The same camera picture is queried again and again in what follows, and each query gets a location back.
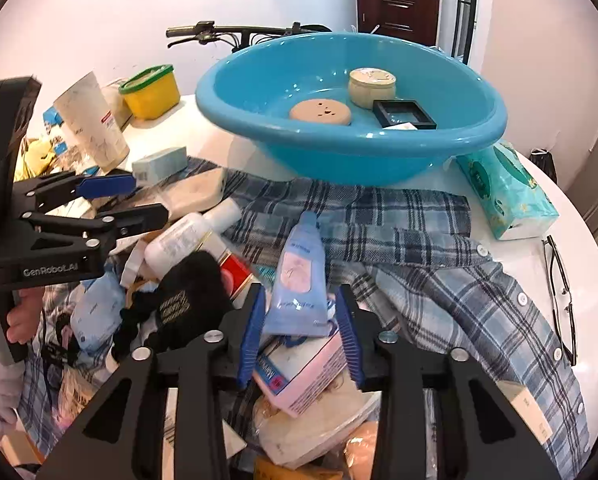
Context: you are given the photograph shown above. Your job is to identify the yellow tub green lid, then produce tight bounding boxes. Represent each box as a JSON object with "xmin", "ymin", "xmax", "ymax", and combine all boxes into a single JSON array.
[{"xmin": 119, "ymin": 64, "xmax": 181, "ymax": 120}]

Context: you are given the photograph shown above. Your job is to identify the white lotion bottle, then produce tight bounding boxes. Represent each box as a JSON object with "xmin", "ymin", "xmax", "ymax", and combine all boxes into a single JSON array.
[{"xmin": 144, "ymin": 198, "xmax": 241, "ymax": 280}]

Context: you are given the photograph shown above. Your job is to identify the blue plastic basin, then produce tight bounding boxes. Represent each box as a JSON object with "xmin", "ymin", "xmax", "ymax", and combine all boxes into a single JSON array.
[{"xmin": 196, "ymin": 32, "xmax": 508, "ymax": 185}]

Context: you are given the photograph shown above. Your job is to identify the black scooter handlebar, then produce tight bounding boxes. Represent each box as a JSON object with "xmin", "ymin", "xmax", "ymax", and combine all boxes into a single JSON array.
[{"xmin": 165, "ymin": 21, "xmax": 331, "ymax": 53}]

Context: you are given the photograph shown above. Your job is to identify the blue plaid shirt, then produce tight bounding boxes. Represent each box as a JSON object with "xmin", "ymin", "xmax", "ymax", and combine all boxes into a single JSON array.
[{"xmin": 17, "ymin": 170, "xmax": 589, "ymax": 479}]

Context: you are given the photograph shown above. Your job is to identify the blue white tissue pack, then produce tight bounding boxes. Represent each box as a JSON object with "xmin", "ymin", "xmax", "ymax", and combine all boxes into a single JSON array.
[{"xmin": 70, "ymin": 272, "xmax": 125, "ymax": 354}]

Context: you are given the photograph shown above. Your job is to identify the white floral tumbler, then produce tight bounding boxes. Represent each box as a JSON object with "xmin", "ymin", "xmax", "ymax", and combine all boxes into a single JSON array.
[{"xmin": 54, "ymin": 72, "xmax": 130, "ymax": 174}]

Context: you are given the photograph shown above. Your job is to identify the pink tissue pack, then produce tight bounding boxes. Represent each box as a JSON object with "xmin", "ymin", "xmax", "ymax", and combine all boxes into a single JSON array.
[{"xmin": 253, "ymin": 324, "xmax": 347, "ymax": 418}]

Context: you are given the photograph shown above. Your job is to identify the beige flat compact case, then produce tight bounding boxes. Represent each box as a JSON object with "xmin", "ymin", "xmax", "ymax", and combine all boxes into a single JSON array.
[{"xmin": 149, "ymin": 167, "xmax": 226, "ymax": 222}]

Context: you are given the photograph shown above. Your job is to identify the black eyeglasses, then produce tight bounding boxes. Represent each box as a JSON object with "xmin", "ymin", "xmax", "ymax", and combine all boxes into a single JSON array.
[{"xmin": 541, "ymin": 235, "xmax": 578, "ymax": 366}]

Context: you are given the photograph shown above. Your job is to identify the round cream jar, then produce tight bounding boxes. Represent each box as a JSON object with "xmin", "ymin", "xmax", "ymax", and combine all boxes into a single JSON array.
[{"xmin": 348, "ymin": 67, "xmax": 397, "ymax": 110}]

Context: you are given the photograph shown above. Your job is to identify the black square box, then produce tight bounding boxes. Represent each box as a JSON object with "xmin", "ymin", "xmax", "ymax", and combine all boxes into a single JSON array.
[{"xmin": 372, "ymin": 100, "xmax": 437, "ymax": 130}]

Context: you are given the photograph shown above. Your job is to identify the left hand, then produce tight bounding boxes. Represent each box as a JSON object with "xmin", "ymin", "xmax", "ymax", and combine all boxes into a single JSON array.
[{"xmin": 6, "ymin": 287, "xmax": 45, "ymax": 344}]

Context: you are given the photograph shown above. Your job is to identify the small barcode box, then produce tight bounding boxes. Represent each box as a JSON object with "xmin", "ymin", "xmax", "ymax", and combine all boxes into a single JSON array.
[{"xmin": 132, "ymin": 146, "xmax": 187, "ymax": 188}]

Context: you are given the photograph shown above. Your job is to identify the green tissue pack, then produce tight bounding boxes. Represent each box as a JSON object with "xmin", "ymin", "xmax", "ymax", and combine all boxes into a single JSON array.
[{"xmin": 456, "ymin": 142, "xmax": 558, "ymax": 240}]

